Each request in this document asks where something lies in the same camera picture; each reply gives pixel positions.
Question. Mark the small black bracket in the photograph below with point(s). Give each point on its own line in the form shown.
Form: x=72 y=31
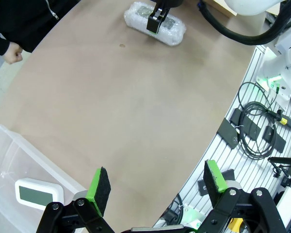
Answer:
x=203 y=188

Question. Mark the black flat mounting plate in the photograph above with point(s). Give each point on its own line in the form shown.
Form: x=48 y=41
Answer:
x=251 y=128
x=279 y=143
x=226 y=132

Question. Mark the silver slotted aluminium base plate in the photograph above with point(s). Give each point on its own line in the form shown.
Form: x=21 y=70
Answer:
x=254 y=173

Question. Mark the white unwrapped digital clock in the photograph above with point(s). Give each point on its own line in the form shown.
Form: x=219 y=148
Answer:
x=38 y=194

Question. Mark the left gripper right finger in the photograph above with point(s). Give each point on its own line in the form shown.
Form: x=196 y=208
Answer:
x=215 y=182

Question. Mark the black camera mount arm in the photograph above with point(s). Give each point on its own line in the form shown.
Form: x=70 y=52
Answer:
x=286 y=161

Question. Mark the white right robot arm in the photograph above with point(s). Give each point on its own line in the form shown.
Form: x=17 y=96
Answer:
x=247 y=7

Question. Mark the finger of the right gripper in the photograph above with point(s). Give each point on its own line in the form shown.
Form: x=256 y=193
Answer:
x=156 y=23

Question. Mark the clear plastic container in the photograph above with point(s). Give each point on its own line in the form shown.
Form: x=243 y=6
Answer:
x=12 y=150

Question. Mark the bubble-wrapped clock with visible display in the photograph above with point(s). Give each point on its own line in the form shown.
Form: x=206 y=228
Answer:
x=174 y=34

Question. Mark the brown cardboard box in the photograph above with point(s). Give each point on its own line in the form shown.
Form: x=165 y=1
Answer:
x=223 y=11

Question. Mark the person torso in black hoodie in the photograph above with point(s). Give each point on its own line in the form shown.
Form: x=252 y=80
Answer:
x=26 y=19

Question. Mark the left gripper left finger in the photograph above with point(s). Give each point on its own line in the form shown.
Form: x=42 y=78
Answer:
x=99 y=189

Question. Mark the person's right forearm black sleeve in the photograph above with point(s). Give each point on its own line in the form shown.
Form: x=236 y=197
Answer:
x=0 y=41

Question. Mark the person's right hand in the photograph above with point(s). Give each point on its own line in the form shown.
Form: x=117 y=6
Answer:
x=13 y=53

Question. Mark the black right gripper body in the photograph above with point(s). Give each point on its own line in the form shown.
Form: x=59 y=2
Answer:
x=169 y=3

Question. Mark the small black block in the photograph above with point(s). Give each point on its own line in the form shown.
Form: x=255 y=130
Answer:
x=229 y=174

